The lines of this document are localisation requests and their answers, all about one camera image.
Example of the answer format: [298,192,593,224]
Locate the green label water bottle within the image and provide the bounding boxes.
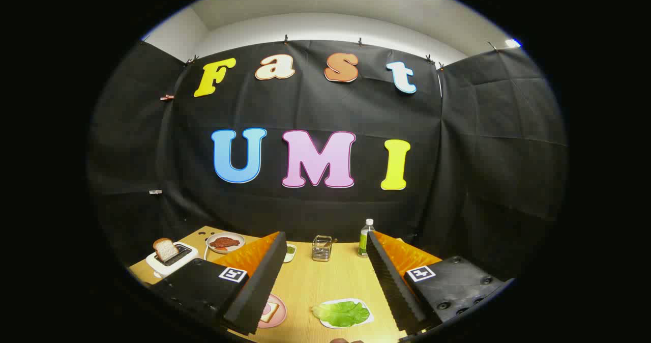
[358,219,375,258]

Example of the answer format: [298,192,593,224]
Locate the white round plate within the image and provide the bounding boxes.
[205,232,246,254]

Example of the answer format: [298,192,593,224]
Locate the bread slice under ham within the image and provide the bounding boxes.
[259,302,280,324]

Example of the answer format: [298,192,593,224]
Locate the white toaster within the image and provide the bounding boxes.
[146,242,200,277]

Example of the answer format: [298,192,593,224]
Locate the white square plate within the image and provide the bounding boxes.
[319,298,375,329]

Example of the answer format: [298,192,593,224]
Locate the green lettuce leaf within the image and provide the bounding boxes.
[311,301,370,327]

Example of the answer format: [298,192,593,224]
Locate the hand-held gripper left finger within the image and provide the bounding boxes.
[151,231,288,336]

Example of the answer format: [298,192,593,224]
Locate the pink plate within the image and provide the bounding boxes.
[257,293,287,329]

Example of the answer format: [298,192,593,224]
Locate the metal utensil holder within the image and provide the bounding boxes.
[312,235,333,262]

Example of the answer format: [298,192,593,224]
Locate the black backdrop cloth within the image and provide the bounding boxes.
[86,39,569,282]

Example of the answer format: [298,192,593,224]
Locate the toasted bread slice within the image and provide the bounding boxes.
[153,238,180,263]

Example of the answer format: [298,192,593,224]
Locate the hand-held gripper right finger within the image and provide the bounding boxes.
[366,230,512,336]

